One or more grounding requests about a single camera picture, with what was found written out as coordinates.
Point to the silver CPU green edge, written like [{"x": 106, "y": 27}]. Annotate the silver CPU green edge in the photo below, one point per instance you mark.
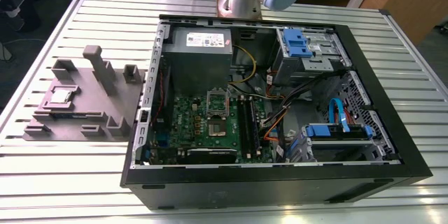
[{"x": 62, "y": 96}]

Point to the CPU socket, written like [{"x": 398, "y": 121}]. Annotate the CPU socket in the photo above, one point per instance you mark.
[{"x": 218, "y": 129}]

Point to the black RAM slot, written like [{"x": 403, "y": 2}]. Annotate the black RAM slot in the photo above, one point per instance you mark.
[{"x": 242, "y": 124}]

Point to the green Dell motherboard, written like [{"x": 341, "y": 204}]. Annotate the green Dell motherboard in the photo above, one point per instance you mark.
[{"x": 186, "y": 108}]

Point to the grey power supply unit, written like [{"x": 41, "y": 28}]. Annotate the grey power supply unit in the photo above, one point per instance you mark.
[{"x": 197, "y": 72}]

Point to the black graphics card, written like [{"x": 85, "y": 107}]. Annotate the black graphics card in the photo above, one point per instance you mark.
[{"x": 210, "y": 155}]

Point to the small blue drive latch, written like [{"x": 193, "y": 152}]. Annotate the small blue drive latch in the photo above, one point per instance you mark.
[{"x": 301, "y": 52}]

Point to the metal drive bay cage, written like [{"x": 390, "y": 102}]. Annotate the metal drive bay cage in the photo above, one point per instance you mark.
[{"x": 319, "y": 64}]

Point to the hard disk blue carrier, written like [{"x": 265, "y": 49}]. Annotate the hard disk blue carrier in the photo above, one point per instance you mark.
[{"x": 321, "y": 130}]

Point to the large blue drive latch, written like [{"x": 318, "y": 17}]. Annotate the large blue drive latch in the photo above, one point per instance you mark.
[{"x": 295, "y": 37}]

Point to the black open PC case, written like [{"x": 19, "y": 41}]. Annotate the black open PC case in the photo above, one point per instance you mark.
[{"x": 281, "y": 182}]

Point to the grey parts rack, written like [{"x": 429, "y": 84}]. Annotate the grey parts rack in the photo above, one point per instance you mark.
[{"x": 87, "y": 98}]

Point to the metal disk bay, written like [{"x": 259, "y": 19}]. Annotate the metal disk bay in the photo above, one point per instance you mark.
[{"x": 350, "y": 142}]

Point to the wooden cabinet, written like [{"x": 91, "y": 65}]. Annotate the wooden cabinet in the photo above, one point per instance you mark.
[{"x": 413, "y": 3}]

